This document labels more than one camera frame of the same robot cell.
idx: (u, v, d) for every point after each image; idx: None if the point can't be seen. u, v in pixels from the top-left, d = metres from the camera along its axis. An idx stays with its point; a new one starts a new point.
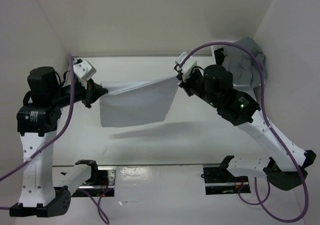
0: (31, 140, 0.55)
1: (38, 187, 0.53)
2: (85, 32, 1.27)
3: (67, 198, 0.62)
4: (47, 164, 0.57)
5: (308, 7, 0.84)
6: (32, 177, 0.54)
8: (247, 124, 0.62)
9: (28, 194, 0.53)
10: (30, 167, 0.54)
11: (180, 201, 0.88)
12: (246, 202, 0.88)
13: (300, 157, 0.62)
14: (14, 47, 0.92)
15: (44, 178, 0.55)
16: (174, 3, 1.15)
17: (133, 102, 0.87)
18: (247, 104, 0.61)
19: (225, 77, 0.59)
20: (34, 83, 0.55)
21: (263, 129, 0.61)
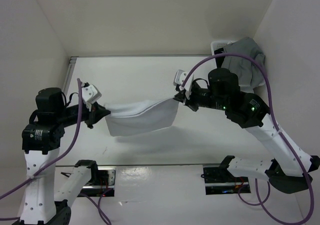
0: (35, 159, 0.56)
1: (40, 204, 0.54)
2: (84, 30, 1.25)
3: (67, 215, 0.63)
4: (49, 181, 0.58)
5: (310, 7, 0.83)
6: (34, 195, 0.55)
8: (257, 128, 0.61)
9: (29, 211, 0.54)
10: (33, 185, 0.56)
11: (180, 201, 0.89)
12: (246, 202, 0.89)
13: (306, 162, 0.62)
14: (16, 48, 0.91)
15: (47, 196, 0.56)
16: (175, 0, 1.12)
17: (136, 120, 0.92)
18: (257, 106, 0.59)
19: (231, 79, 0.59)
20: (42, 101, 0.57)
21: (272, 134, 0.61)
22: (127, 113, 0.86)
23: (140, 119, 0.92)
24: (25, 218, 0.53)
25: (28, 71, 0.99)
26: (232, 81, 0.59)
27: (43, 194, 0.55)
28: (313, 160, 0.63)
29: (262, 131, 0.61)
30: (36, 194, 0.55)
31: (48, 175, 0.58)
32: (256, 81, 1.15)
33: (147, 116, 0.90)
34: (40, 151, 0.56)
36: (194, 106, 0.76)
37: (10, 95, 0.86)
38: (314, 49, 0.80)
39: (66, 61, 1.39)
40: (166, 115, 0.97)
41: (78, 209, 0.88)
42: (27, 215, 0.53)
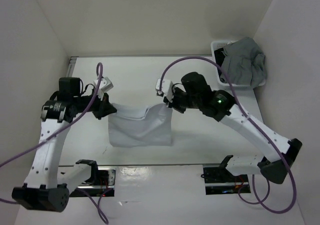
0: (49, 126, 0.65)
1: (46, 168, 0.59)
2: (84, 30, 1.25)
3: (65, 197, 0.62)
4: (57, 151, 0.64)
5: (309, 8, 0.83)
6: (42, 158, 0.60)
8: (226, 118, 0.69)
9: (35, 174, 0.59)
10: (43, 148, 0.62)
11: (180, 201, 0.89)
12: (246, 202, 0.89)
13: (284, 146, 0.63)
14: (17, 49, 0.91)
15: (52, 164, 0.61)
16: (175, 1, 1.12)
17: (138, 124, 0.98)
18: (222, 97, 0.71)
19: (198, 80, 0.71)
20: (65, 83, 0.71)
21: (241, 120, 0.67)
22: (131, 115, 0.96)
23: (142, 124, 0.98)
24: (29, 179, 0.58)
25: (29, 72, 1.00)
26: (199, 81, 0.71)
27: (50, 159, 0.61)
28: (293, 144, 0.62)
29: (232, 120, 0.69)
30: (44, 157, 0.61)
31: (57, 143, 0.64)
32: (255, 81, 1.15)
33: (148, 120, 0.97)
34: (55, 120, 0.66)
36: (179, 108, 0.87)
37: (11, 95, 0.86)
38: (313, 49, 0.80)
39: (66, 61, 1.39)
40: (162, 120, 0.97)
41: (78, 209, 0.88)
42: (31, 177, 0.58)
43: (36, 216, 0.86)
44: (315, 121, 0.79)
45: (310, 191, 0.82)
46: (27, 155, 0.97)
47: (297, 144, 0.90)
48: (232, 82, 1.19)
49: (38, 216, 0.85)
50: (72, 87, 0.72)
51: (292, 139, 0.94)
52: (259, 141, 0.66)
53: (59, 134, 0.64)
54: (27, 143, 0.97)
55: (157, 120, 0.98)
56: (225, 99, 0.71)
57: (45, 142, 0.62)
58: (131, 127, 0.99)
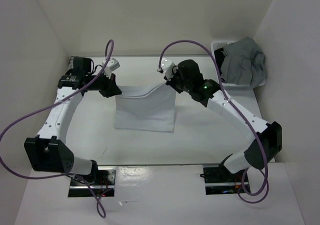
0: (65, 92, 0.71)
1: (58, 123, 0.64)
2: (85, 32, 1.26)
3: (70, 161, 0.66)
4: (68, 113, 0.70)
5: (309, 8, 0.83)
6: (56, 115, 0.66)
8: (210, 101, 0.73)
9: (47, 128, 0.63)
10: (58, 107, 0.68)
11: (180, 201, 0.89)
12: (246, 202, 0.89)
13: (261, 126, 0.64)
14: (18, 49, 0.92)
15: (64, 122, 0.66)
16: (175, 1, 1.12)
17: (144, 103, 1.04)
18: (209, 85, 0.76)
19: (191, 66, 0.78)
20: (78, 60, 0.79)
21: (223, 103, 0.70)
22: (135, 94, 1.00)
23: (148, 102, 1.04)
24: (41, 132, 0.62)
25: (30, 71, 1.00)
26: (191, 68, 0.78)
27: (62, 117, 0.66)
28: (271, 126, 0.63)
29: (215, 104, 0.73)
30: (58, 115, 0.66)
31: (70, 106, 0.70)
32: (255, 81, 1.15)
33: (153, 99, 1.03)
34: (71, 88, 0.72)
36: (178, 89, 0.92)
37: (11, 95, 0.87)
38: (313, 49, 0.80)
39: (66, 61, 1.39)
40: (168, 96, 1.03)
41: (78, 209, 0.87)
42: (43, 130, 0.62)
43: (35, 216, 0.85)
44: (315, 121, 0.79)
45: (311, 191, 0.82)
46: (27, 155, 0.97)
47: (297, 144, 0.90)
48: (232, 82, 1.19)
49: (38, 216, 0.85)
50: (84, 64, 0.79)
51: (292, 139, 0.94)
52: (238, 123, 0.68)
53: (72, 99, 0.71)
54: None
55: (163, 97, 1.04)
56: (213, 88, 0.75)
57: (60, 102, 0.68)
58: (136, 107, 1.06)
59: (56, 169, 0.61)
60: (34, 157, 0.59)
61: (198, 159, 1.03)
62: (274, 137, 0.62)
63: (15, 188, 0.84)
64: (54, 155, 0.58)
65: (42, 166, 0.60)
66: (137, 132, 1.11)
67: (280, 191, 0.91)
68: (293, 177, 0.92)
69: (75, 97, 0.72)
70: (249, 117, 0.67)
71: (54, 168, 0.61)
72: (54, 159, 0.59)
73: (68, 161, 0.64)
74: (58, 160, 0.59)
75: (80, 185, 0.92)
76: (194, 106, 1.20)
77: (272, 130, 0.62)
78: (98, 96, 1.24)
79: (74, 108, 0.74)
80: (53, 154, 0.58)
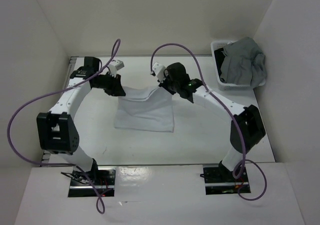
0: (76, 81, 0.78)
1: (69, 104, 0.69)
2: (85, 32, 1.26)
3: (76, 142, 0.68)
4: (78, 98, 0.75)
5: (309, 8, 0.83)
6: (68, 97, 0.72)
8: (194, 95, 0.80)
9: (58, 106, 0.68)
10: (69, 92, 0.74)
11: (180, 201, 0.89)
12: (246, 202, 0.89)
13: (239, 109, 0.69)
14: (18, 49, 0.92)
15: (73, 104, 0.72)
16: (175, 1, 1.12)
17: (144, 104, 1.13)
18: (194, 83, 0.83)
19: (178, 67, 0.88)
20: (89, 58, 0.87)
21: (204, 94, 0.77)
22: (136, 96, 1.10)
23: (148, 104, 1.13)
24: (53, 109, 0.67)
25: (30, 71, 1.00)
26: (178, 68, 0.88)
27: (73, 99, 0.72)
28: (248, 109, 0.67)
29: (198, 97, 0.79)
30: (69, 97, 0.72)
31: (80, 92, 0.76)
32: (255, 81, 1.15)
33: (152, 101, 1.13)
34: (81, 78, 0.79)
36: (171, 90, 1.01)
37: (11, 94, 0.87)
38: (313, 49, 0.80)
39: (67, 61, 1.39)
40: (166, 98, 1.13)
41: (78, 209, 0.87)
42: (55, 107, 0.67)
43: (35, 216, 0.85)
44: (315, 121, 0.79)
45: (311, 191, 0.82)
46: (27, 155, 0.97)
47: (297, 144, 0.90)
48: (232, 82, 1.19)
49: (38, 216, 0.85)
50: (93, 62, 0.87)
51: (292, 139, 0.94)
52: (219, 111, 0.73)
53: (82, 86, 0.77)
54: (27, 143, 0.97)
55: (162, 99, 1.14)
56: (196, 84, 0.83)
57: (72, 87, 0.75)
58: (137, 108, 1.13)
59: (64, 145, 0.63)
60: (44, 132, 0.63)
61: (198, 158, 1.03)
62: (254, 117, 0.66)
63: (15, 187, 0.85)
64: (63, 127, 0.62)
65: (51, 143, 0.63)
66: (137, 134, 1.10)
67: (280, 192, 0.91)
68: (294, 177, 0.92)
69: (84, 86, 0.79)
70: (227, 103, 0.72)
71: (61, 144, 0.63)
72: (63, 133, 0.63)
73: (75, 141, 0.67)
74: (67, 135, 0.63)
75: (80, 185, 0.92)
76: (194, 106, 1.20)
77: (249, 111, 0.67)
78: (98, 96, 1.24)
79: (82, 96, 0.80)
80: (63, 127, 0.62)
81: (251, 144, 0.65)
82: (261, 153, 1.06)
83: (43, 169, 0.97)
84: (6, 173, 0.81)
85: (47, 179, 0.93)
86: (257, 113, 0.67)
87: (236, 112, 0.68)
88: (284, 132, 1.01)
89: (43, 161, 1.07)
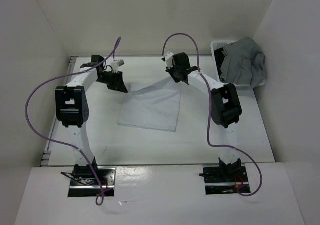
0: (86, 69, 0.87)
1: (81, 82, 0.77)
2: (85, 32, 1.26)
3: (86, 115, 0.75)
4: (88, 81, 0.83)
5: (309, 9, 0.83)
6: (81, 77, 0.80)
8: (190, 77, 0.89)
9: (73, 83, 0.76)
10: (81, 74, 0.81)
11: (181, 201, 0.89)
12: (246, 202, 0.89)
13: (219, 85, 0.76)
14: (18, 48, 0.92)
15: (85, 84, 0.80)
16: (175, 1, 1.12)
17: (151, 96, 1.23)
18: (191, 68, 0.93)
19: (181, 56, 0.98)
20: (95, 55, 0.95)
21: (196, 76, 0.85)
22: (144, 88, 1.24)
23: (155, 97, 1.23)
24: (69, 84, 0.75)
25: (30, 71, 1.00)
26: (180, 55, 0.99)
27: (85, 79, 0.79)
28: (227, 86, 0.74)
29: (192, 79, 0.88)
30: (81, 77, 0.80)
31: (90, 75, 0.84)
32: (255, 81, 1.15)
33: (159, 93, 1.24)
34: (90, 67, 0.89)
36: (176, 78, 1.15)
37: (11, 94, 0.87)
38: (313, 49, 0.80)
39: (66, 61, 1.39)
40: (175, 92, 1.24)
41: (78, 209, 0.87)
42: (70, 83, 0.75)
43: (35, 216, 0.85)
44: (315, 121, 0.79)
45: (311, 191, 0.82)
46: (27, 154, 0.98)
47: (298, 144, 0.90)
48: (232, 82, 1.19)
49: (38, 216, 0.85)
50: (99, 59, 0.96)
51: (292, 139, 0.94)
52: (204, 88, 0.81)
53: (92, 71, 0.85)
54: (27, 143, 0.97)
55: (168, 92, 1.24)
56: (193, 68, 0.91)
57: (83, 72, 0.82)
58: (144, 99, 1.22)
59: (76, 115, 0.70)
60: (61, 101, 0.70)
61: (198, 158, 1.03)
62: (232, 94, 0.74)
63: (15, 187, 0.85)
64: (79, 98, 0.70)
65: (65, 113, 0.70)
66: (142, 127, 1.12)
67: (280, 192, 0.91)
68: (294, 177, 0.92)
69: (94, 73, 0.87)
70: (211, 82, 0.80)
71: (74, 113, 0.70)
72: (78, 104, 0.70)
73: (86, 113, 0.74)
74: (80, 105, 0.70)
75: (80, 185, 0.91)
76: (194, 106, 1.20)
77: (227, 87, 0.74)
78: (99, 96, 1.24)
79: (91, 81, 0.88)
80: (78, 98, 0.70)
81: (226, 117, 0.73)
82: (261, 153, 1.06)
83: (43, 169, 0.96)
84: (6, 172, 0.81)
85: (47, 179, 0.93)
86: (234, 91, 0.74)
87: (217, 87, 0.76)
88: (284, 132, 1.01)
89: (43, 161, 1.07)
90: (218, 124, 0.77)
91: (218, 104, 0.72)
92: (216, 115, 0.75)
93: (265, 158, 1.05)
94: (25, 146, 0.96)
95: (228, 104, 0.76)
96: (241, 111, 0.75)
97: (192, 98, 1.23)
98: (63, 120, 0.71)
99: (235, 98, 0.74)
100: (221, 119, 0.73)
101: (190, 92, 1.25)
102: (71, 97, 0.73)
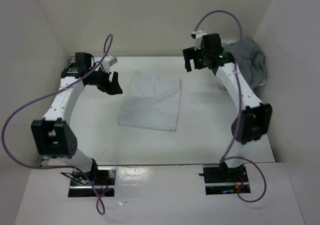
0: (67, 80, 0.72)
1: (63, 107, 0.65)
2: (85, 32, 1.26)
3: (73, 144, 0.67)
4: (72, 100, 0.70)
5: (308, 9, 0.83)
6: (61, 100, 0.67)
8: (219, 69, 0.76)
9: (51, 112, 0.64)
10: (62, 93, 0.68)
11: (180, 201, 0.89)
12: (245, 206, 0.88)
13: (254, 102, 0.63)
14: (18, 49, 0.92)
15: (68, 108, 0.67)
16: (175, 1, 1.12)
17: (150, 95, 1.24)
18: (225, 55, 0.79)
19: (213, 38, 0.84)
20: (80, 54, 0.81)
21: (229, 73, 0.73)
22: (143, 88, 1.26)
23: (155, 95, 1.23)
24: (47, 116, 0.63)
25: (30, 71, 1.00)
26: (212, 35, 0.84)
27: (67, 102, 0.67)
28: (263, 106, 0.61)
29: (223, 73, 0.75)
30: (62, 100, 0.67)
31: (73, 92, 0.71)
32: (256, 81, 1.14)
33: (158, 92, 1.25)
34: (73, 77, 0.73)
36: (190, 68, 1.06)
37: (11, 94, 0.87)
38: (313, 49, 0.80)
39: (66, 60, 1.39)
40: (174, 91, 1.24)
41: (78, 209, 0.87)
42: (49, 114, 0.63)
43: (35, 216, 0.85)
44: (315, 121, 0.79)
45: (311, 192, 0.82)
46: (27, 155, 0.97)
47: (297, 144, 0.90)
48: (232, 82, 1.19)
49: (38, 215, 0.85)
50: (86, 58, 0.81)
51: (292, 139, 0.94)
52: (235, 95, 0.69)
53: (75, 85, 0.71)
54: (27, 143, 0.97)
55: (167, 91, 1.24)
56: (228, 59, 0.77)
57: (64, 89, 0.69)
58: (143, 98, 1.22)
59: (61, 152, 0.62)
60: (38, 138, 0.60)
61: (198, 159, 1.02)
62: (264, 115, 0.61)
63: (15, 187, 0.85)
64: (60, 135, 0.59)
65: (47, 150, 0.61)
66: (141, 127, 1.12)
67: (280, 192, 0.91)
68: (293, 177, 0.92)
69: (78, 86, 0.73)
70: (246, 92, 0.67)
71: (58, 150, 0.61)
72: (60, 140, 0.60)
73: (73, 146, 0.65)
74: (63, 142, 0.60)
75: (80, 185, 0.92)
76: (194, 106, 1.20)
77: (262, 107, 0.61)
78: (99, 96, 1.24)
79: (76, 96, 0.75)
80: (60, 134, 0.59)
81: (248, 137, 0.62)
82: (261, 153, 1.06)
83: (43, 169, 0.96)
84: (6, 172, 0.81)
85: (47, 179, 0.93)
86: (270, 113, 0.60)
87: (250, 104, 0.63)
88: (283, 132, 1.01)
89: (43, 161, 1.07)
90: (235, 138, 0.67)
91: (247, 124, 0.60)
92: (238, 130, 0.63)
93: (265, 158, 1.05)
94: (26, 147, 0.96)
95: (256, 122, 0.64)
96: (264, 133, 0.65)
97: (192, 98, 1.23)
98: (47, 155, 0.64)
99: (266, 120, 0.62)
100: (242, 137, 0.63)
101: (191, 92, 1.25)
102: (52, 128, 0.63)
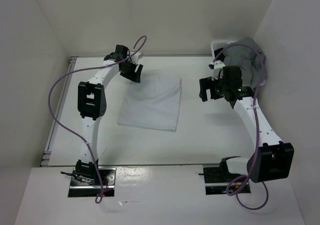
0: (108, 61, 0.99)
1: (102, 78, 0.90)
2: (85, 32, 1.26)
3: (104, 107, 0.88)
4: (109, 76, 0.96)
5: (308, 8, 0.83)
6: (102, 73, 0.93)
8: (237, 102, 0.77)
9: (94, 79, 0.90)
10: (104, 70, 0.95)
11: (180, 201, 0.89)
12: (245, 207, 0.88)
13: (273, 141, 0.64)
14: (16, 48, 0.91)
15: (105, 81, 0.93)
16: (174, 1, 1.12)
17: (151, 95, 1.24)
18: (244, 89, 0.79)
19: (234, 70, 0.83)
20: (120, 46, 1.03)
21: (247, 108, 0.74)
22: (144, 88, 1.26)
23: (154, 95, 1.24)
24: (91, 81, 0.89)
25: (30, 71, 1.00)
26: (233, 67, 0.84)
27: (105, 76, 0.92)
28: (282, 145, 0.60)
29: (241, 107, 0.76)
30: (103, 73, 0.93)
31: (110, 72, 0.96)
32: (255, 81, 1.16)
33: (159, 92, 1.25)
34: (113, 61, 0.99)
36: (204, 97, 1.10)
37: (11, 94, 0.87)
38: (313, 49, 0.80)
39: (66, 60, 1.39)
40: (174, 90, 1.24)
41: (78, 209, 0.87)
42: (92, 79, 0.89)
43: (34, 216, 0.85)
44: (315, 121, 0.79)
45: (311, 191, 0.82)
46: (28, 154, 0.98)
47: (297, 144, 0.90)
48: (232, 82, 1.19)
49: (38, 215, 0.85)
50: (123, 49, 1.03)
51: (292, 139, 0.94)
52: (253, 131, 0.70)
53: (114, 66, 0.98)
54: (27, 143, 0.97)
55: (167, 91, 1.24)
56: (246, 93, 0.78)
57: (105, 67, 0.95)
58: (144, 98, 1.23)
59: (94, 108, 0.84)
60: (81, 95, 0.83)
61: (198, 159, 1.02)
62: (284, 156, 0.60)
63: (15, 186, 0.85)
64: (97, 96, 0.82)
65: (86, 105, 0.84)
66: (142, 126, 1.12)
67: (280, 191, 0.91)
68: (293, 177, 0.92)
69: (115, 68, 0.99)
70: (264, 128, 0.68)
71: (93, 106, 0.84)
72: (96, 100, 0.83)
73: (103, 108, 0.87)
74: (97, 101, 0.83)
75: (81, 185, 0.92)
76: (195, 106, 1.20)
77: (282, 148, 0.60)
78: None
79: (113, 75, 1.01)
80: (97, 95, 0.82)
81: (264, 176, 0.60)
82: None
83: (43, 169, 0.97)
84: (5, 172, 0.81)
85: (47, 179, 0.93)
86: (289, 154, 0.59)
87: (269, 141, 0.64)
88: (283, 132, 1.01)
89: (43, 161, 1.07)
90: (252, 176, 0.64)
91: (264, 162, 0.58)
92: (253, 167, 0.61)
93: None
94: (25, 146, 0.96)
95: (273, 162, 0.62)
96: (284, 174, 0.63)
97: (192, 98, 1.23)
98: (82, 110, 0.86)
99: (287, 161, 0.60)
100: (258, 177, 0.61)
101: (191, 92, 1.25)
102: (91, 91, 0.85)
